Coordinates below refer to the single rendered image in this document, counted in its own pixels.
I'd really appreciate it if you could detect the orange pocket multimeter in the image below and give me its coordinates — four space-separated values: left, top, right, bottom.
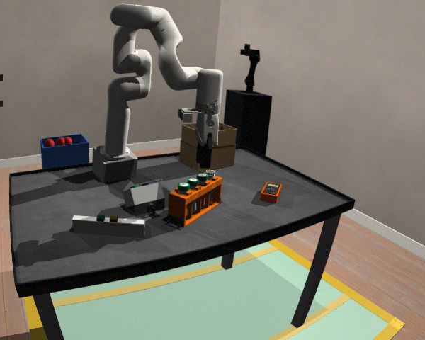
260 182 282 203

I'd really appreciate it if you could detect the brown cardboard box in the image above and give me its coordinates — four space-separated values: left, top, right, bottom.
179 122 237 171

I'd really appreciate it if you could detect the orange tube holder plate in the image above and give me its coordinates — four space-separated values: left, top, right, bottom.
169 176 222 227

